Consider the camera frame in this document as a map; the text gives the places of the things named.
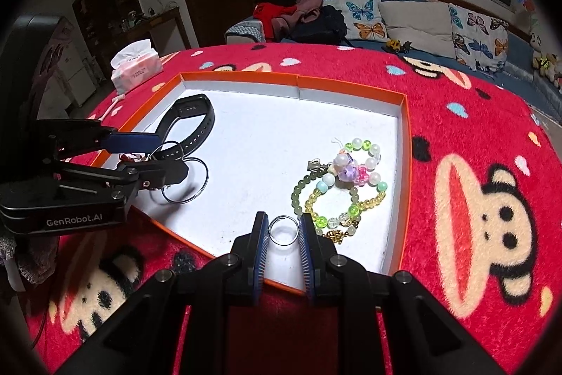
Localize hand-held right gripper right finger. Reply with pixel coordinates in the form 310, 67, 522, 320
301, 213, 505, 375

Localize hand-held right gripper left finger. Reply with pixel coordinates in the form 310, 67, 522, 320
57, 212, 269, 375

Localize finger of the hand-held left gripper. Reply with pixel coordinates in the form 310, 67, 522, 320
37, 119, 161, 160
59, 159, 189, 200

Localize silver wire hoop bangle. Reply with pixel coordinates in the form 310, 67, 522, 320
161, 157, 210, 205
151, 140, 184, 161

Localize silver finger ring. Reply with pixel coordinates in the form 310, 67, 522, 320
268, 216, 300, 246

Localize yellow bead bracelet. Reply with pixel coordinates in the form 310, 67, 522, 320
305, 182, 388, 228

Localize green jade bead bracelet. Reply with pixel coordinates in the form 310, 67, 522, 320
291, 157, 363, 245

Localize black smart band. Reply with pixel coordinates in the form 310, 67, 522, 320
149, 94, 216, 160

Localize purple pink bead bracelet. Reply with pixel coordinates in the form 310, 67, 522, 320
329, 153, 370, 188

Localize orange tray box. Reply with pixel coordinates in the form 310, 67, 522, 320
90, 72, 411, 297

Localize pearl and green bead bracelet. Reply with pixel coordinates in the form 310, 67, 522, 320
331, 138, 383, 187

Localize grey knit glove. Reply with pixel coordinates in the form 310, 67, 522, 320
0, 234, 58, 283

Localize pink tissue box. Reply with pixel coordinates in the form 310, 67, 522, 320
110, 40, 164, 95

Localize white cabinet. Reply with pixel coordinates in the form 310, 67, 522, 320
37, 17, 99, 108

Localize wooden side table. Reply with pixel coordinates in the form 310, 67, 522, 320
123, 6, 189, 51

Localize red garment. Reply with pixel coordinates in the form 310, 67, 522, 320
254, 1, 299, 31

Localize red cartoon printed blanket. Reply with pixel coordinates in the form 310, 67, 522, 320
26, 42, 562, 375

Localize yellow toy truck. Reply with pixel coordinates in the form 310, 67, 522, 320
385, 38, 413, 55

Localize butterfly print pillow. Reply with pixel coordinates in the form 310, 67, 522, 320
449, 4, 510, 72
322, 0, 389, 42

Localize cream plain pillow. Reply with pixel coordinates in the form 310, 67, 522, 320
378, 0, 457, 59

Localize blue sofa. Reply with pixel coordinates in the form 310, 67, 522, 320
226, 0, 562, 116

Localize plush toys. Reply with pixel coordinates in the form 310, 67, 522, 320
529, 30, 562, 92

